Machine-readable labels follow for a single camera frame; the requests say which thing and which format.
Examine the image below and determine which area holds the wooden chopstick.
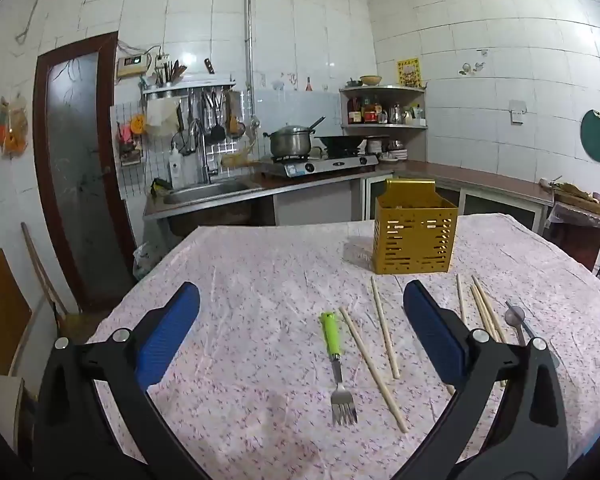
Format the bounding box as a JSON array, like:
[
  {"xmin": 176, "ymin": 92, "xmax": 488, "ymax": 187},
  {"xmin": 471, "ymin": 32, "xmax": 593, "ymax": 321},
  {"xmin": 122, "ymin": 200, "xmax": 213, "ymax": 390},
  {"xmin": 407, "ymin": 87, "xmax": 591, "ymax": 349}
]
[
  {"xmin": 471, "ymin": 275, "xmax": 507, "ymax": 344},
  {"xmin": 370, "ymin": 276, "xmax": 400, "ymax": 379},
  {"xmin": 456, "ymin": 274, "xmax": 466, "ymax": 324},
  {"xmin": 339, "ymin": 307, "xmax": 407, "ymax": 434},
  {"xmin": 470, "ymin": 285, "xmax": 500, "ymax": 342}
]

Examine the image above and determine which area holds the blue handled spoon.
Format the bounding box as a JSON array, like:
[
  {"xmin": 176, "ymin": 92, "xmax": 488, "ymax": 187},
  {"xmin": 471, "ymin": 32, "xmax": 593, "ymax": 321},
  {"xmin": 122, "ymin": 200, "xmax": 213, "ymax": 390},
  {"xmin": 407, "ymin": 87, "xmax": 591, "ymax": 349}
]
[{"xmin": 505, "ymin": 301, "xmax": 535, "ymax": 346}]

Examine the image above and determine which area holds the green handled fork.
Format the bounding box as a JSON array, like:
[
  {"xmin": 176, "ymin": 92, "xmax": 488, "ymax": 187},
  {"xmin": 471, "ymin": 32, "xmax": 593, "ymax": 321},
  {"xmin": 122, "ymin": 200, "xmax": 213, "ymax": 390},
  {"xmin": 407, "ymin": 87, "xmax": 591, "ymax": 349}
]
[{"xmin": 320, "ymin": 312, "xmax": 358, "ymax": 426}]

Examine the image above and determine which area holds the wooden board on floor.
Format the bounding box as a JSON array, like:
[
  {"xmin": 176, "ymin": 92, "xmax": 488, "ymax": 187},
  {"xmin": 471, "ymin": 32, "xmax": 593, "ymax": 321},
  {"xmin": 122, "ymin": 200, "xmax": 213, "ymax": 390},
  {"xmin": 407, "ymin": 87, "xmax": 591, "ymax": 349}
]
[{"xmin": 0, "ymin": 249, "xmax": 32, "ymax": 375}]

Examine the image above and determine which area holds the floral tablecloth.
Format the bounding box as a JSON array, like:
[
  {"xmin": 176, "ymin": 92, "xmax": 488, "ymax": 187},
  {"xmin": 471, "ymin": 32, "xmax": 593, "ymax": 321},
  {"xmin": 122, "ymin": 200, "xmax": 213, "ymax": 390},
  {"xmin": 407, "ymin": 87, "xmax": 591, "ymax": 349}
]
[{"xmin": 94, "ymin": 214, "xmax": 600, "ymax": 479}]

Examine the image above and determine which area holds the yellow perforated utensil holder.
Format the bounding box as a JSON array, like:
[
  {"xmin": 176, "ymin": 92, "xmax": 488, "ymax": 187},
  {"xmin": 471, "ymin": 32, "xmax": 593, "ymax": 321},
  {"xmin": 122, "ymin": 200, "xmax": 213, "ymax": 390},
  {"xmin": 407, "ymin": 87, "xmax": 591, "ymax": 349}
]
[{"xmin": 373, "ymin": 179, "xmax": 458, "ymax": 275}]

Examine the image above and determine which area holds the steel sink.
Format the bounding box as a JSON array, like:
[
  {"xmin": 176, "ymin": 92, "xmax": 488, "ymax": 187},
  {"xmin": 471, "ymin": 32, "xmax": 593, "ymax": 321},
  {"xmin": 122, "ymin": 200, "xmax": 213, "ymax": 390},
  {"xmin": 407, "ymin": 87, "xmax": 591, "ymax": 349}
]
[{"xmin": 163, "ymin": 180, "xmax": 259, "ymax": 205}]

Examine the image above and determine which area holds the white soap bottle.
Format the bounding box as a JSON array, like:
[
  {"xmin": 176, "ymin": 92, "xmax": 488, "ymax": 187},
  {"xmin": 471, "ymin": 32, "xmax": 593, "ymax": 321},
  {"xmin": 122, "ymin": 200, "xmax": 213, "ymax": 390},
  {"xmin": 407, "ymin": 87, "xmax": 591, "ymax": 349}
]
[{"xmin": 169, "ymin": 145, "xmax": 183, "ymax": 190}]

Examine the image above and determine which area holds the dark wooden glass door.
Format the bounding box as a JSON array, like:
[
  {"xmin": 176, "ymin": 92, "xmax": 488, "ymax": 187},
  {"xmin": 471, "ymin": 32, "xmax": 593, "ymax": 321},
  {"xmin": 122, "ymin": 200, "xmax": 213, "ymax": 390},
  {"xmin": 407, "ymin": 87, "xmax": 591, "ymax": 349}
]
[{"xmin": 32, "ymin": 32, "xmax": 136, "ymax": 312}]

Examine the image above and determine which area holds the green round cutting board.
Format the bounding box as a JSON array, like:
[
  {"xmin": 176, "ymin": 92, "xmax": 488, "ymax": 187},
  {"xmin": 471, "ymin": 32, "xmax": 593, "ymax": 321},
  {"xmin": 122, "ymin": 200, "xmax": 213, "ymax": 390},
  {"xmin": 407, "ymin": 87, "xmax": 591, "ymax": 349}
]
[{"xmin": 580, "ymin": 110, "xmax": 600, "ymax": 162}]

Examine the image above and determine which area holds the chrome faucet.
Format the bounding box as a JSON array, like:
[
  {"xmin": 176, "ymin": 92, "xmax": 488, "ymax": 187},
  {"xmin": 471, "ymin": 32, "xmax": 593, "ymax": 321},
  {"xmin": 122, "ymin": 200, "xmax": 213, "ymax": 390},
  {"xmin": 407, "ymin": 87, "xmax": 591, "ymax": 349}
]
[{"xmin": 196, "ymin": 129, "xmax": 211, "ymax": 184}]

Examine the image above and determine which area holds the gas stove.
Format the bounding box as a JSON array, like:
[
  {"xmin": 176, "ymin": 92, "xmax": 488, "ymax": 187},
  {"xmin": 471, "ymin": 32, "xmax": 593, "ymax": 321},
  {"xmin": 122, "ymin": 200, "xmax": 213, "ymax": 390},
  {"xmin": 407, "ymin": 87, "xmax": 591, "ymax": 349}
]
[{"xmin": 257, "ymin": 155, "xmax": 379, "ymax": 178}]

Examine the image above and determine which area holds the black wok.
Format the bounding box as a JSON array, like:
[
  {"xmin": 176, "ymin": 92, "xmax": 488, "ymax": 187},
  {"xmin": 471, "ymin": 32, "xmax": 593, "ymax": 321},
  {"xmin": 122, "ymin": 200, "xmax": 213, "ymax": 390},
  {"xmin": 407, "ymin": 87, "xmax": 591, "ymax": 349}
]
[{"xmin": 317, "ymin": 136, "xmax": 364, "ymax": 158}]

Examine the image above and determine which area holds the corner shelf with bottles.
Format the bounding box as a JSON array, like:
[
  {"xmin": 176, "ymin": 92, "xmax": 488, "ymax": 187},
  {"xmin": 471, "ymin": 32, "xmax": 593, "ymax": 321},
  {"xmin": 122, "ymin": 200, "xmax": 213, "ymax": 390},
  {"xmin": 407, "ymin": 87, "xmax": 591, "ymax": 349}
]
[{"xmin": 339, "ymin": 84, "xmax": 428, "ymax": 134}]

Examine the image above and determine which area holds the steel cooking pot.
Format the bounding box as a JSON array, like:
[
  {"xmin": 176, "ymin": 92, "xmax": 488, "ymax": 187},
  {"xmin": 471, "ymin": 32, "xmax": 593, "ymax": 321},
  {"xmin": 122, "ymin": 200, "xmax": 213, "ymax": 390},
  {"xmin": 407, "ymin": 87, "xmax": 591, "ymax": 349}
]
[{"xmin": 263, "ymin": 126, "xmax": 315, "ymax": 158}]

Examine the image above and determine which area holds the wall utensil rack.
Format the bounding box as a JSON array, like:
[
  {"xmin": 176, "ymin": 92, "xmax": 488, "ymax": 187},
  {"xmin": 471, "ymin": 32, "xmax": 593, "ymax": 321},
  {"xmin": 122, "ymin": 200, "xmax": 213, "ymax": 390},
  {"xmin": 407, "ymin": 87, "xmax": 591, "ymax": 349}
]
[{"xmin": 140, "ymin": 76, "xmax": 236, "ymax": 142}]

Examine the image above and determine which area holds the yellow wall poster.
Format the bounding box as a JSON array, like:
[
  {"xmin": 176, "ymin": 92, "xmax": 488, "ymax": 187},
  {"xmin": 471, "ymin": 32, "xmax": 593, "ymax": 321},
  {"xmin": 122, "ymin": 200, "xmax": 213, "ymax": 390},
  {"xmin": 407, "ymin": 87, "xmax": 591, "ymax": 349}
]
[{"xmin": 396, "ymin": 58, "xmax": 422, "ymax": 88}]

